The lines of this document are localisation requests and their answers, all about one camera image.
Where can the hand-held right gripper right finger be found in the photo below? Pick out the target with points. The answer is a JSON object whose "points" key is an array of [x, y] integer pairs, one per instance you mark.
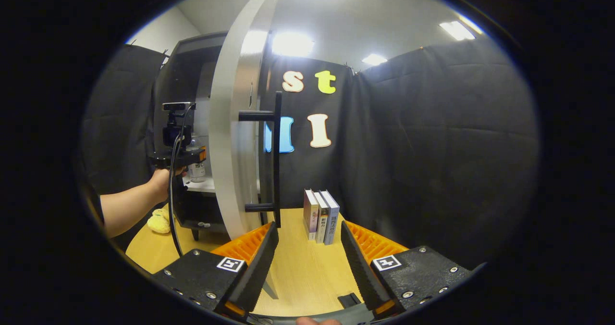
{"points": [[360, 272]]}

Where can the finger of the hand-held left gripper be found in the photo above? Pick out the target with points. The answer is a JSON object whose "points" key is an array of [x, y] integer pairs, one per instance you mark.
{"points": [[198, 156]]}

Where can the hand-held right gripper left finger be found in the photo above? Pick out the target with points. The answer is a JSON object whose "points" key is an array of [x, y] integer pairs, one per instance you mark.
{"points": [[257, 272]]}

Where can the clear glass bottle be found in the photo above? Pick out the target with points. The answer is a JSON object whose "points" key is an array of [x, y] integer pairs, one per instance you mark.
{"points": [[197, 171]]}

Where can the white cabinet door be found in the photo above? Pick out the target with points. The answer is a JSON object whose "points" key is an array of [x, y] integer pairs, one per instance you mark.
{"points": [[226, 123]]}

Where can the grey spine book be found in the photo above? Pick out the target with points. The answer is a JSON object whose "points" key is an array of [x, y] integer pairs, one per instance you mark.
{"points": [[331, 219]]}

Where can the tan spine book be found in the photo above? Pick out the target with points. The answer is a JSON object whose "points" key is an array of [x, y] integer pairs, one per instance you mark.
{"points": [[321, 219]]}

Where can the cream plush toy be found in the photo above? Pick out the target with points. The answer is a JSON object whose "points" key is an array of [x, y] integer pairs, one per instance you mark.
{"points": [[158, 221]]}

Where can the black backdrop cloth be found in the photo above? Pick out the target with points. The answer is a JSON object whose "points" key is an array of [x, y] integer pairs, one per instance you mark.
{"points": [[432, 147]]}

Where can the ceiling light panel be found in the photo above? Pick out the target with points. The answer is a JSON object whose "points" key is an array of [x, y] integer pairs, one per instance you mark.
{"points": [[374, 59], [456, 30], [293, 43]]}

